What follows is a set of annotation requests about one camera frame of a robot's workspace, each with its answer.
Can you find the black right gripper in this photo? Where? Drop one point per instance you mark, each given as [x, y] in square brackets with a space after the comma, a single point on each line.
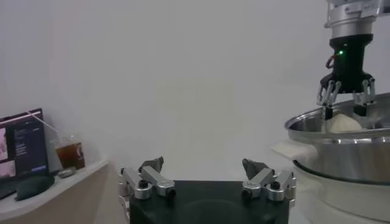
[347, 67]

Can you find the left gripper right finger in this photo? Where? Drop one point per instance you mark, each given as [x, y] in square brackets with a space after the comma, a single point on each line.
[262, 179]

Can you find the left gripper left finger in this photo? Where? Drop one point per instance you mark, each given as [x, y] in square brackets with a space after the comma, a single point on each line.
[155, 179]

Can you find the white steamed baozi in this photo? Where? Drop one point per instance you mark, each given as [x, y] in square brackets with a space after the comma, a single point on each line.
[342, 124]

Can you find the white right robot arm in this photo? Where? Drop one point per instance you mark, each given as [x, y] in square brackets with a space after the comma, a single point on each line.
[350, 18]

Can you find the stainless steel steamer basket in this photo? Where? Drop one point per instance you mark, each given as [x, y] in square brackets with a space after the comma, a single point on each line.
[341, 155]

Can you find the white side table with cup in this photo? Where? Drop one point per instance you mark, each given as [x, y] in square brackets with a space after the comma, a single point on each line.
[76, 194]

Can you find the iced tea plastic cup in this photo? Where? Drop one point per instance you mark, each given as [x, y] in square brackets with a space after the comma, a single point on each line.
[71, 155]

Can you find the round grey disc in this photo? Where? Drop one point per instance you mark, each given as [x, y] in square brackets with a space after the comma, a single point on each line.
[66, 172]

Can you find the cream electric cooker pot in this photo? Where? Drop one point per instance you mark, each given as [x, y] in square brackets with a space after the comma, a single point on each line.
[350, 198]

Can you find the black computer mouse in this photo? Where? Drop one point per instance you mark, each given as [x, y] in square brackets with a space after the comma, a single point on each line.
[33, 187]

